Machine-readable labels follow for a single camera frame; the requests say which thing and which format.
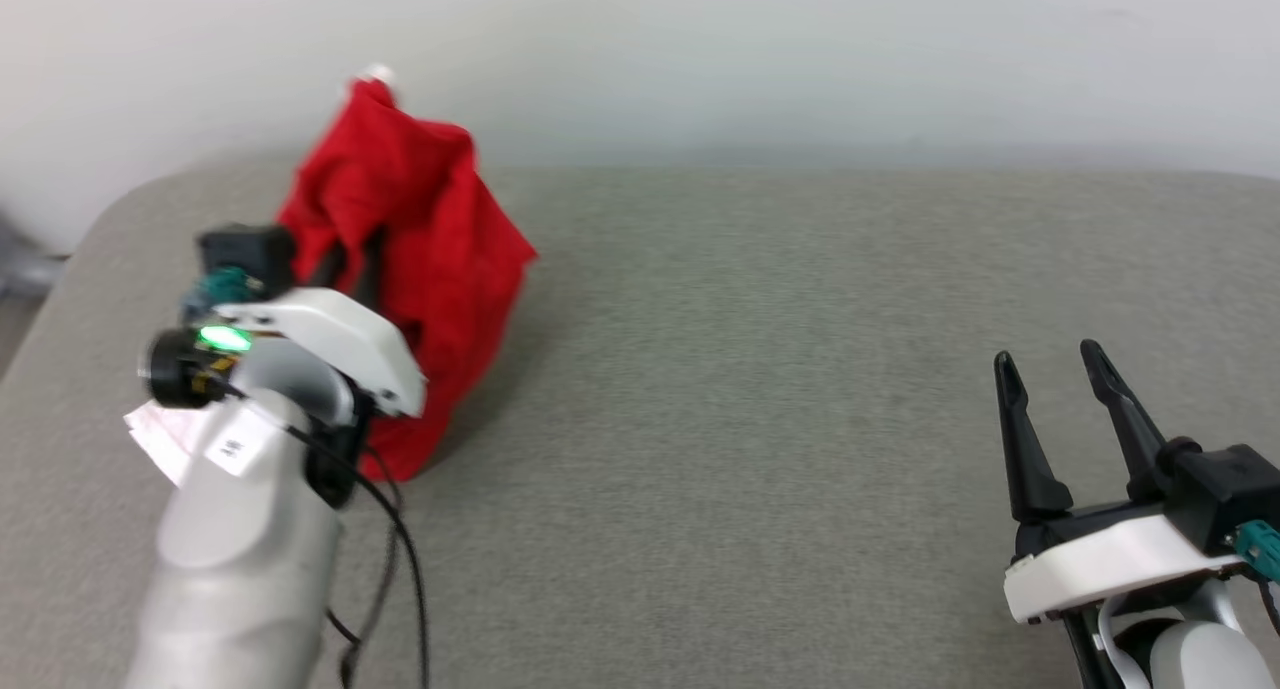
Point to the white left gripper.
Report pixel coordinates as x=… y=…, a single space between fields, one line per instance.
x=350 y=344

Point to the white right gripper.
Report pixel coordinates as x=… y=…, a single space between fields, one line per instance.
x=1110 y=564

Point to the red and white t-shirt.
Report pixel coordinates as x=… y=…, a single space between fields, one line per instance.
x=440 y=229

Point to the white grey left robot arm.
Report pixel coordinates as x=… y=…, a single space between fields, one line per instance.
x=240 y=569

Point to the white paper tag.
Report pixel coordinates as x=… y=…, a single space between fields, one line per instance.
x=165 y=437

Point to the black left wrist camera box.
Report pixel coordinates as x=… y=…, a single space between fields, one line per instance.
x=248 y=252

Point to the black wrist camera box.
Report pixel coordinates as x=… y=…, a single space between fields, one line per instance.
x=1225 y=489
x=248 y=252

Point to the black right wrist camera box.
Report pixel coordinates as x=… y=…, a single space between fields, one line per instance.
x=1225 y=489

